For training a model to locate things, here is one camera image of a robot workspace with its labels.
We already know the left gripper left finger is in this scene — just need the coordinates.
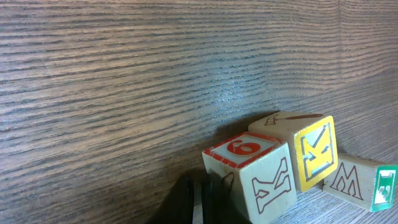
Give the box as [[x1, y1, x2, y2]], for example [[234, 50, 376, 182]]
[[147, 175, 194, 224]]

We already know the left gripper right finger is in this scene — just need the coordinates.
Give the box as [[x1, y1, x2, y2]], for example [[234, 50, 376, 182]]
[[201, 172, 251, 224]]

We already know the white block blue side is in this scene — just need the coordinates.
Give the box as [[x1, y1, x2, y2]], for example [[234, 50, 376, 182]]
[[202, 132, 297, 223]]

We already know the yellow letter K block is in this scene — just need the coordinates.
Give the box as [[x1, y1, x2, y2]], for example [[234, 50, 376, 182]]
[[248, 111, 338, 192]]

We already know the green letter F block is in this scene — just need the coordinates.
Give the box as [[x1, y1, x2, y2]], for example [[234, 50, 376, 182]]
[[323, 153, 397, 212]]

